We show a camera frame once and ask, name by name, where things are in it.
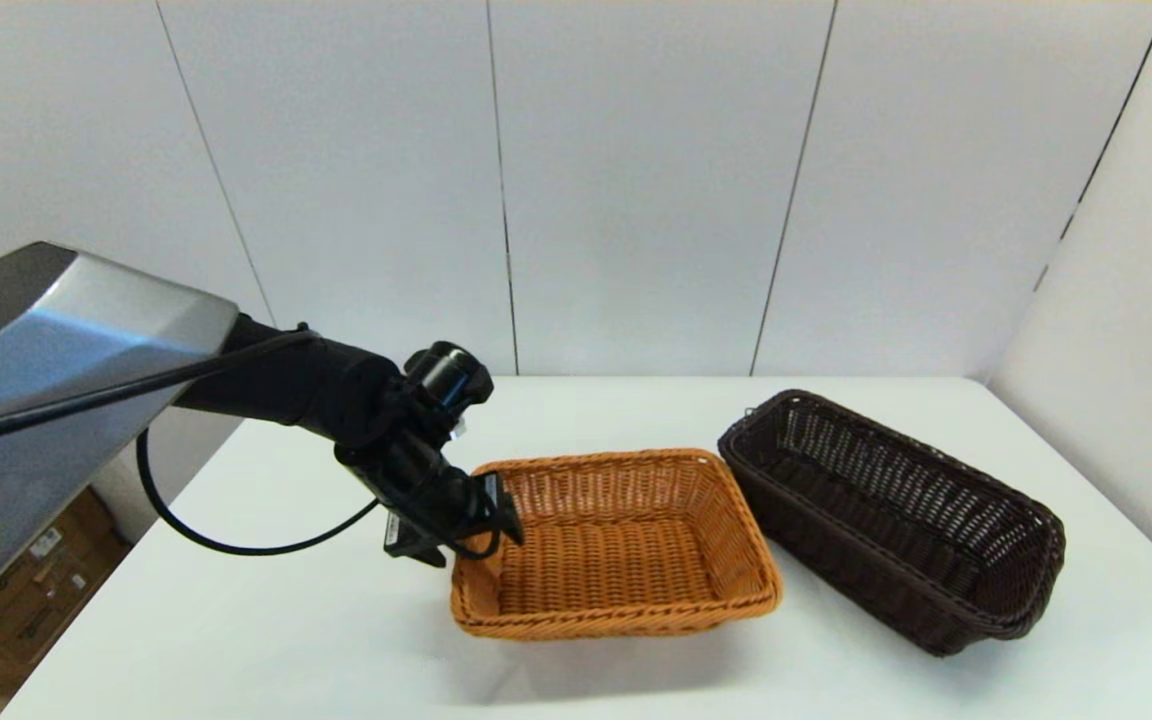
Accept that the dark brown wicker basket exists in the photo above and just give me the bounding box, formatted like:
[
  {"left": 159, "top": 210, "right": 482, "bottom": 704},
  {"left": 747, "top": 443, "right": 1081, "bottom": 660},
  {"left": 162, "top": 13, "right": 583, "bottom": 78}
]
[{"left": 719, "top": 390, "right": 1067, "bottom": 658}]

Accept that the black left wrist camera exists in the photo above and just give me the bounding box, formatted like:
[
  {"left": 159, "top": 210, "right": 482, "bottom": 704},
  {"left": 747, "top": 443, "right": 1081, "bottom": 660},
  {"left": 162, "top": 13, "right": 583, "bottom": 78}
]
[{"left": 404, "top": 341, "right": 494, "bottom": 421}]

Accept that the orange wicker basket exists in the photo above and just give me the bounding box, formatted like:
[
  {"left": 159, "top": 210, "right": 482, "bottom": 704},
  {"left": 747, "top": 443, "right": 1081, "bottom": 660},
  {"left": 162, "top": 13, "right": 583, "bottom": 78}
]
[{"left": 450, "top": 448, "right": 783, "bottom": 641}]

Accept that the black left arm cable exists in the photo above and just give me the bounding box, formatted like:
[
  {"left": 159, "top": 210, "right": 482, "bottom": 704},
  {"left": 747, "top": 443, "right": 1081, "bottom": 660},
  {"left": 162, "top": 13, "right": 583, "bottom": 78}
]
[{"left": 0, "top": 325, "right": 497, "bottom": 561}]

